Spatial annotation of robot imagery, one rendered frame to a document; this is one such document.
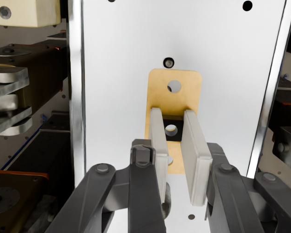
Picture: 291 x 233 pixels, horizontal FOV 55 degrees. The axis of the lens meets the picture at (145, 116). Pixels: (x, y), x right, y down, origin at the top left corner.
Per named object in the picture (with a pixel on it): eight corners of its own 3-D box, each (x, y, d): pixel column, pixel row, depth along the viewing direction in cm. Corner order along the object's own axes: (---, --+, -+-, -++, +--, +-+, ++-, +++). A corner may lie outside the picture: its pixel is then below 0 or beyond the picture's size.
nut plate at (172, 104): (188, 173, 23) (190, 181, 22) (142, 170, 23) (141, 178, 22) (202, 70, 20) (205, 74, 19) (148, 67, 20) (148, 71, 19)
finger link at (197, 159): (197, 157, 14) (213, 158, 14) (184, 108, 20) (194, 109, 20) (190, 207, 15) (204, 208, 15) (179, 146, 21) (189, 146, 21)
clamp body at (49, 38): (96, 62, 59) (27, 130, 26) (50, 59, 59) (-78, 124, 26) (96, 30, 57) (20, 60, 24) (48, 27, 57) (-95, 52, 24)
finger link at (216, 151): (217, 191, 12) (285, 196, 12) (200, 141, 17) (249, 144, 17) (212, 218, 13) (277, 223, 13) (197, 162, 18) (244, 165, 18)
